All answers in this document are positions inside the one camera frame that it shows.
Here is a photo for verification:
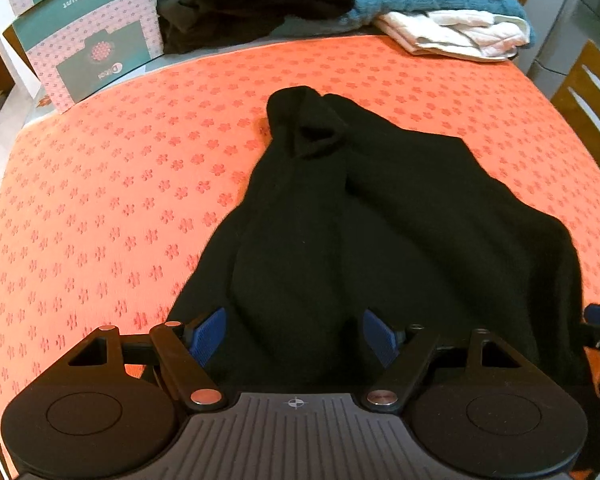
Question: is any orange flower-pattern table mat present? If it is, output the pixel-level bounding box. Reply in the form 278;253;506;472
0;32;600;480

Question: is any teal knitted sweater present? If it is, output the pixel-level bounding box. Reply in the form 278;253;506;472
270;0;527;38

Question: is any white quilted jacket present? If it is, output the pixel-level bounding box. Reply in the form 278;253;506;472
374;10;532;62

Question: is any silver refrigerator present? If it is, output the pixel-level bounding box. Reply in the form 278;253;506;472
527;0;600;99

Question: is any lower teal pink carton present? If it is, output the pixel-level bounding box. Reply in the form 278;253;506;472
14;0;163;113

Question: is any wooden chair right with clothes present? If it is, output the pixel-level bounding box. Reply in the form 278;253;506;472
550;40;600;168

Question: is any black sweater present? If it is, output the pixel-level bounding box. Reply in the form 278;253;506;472
165;84;600;474

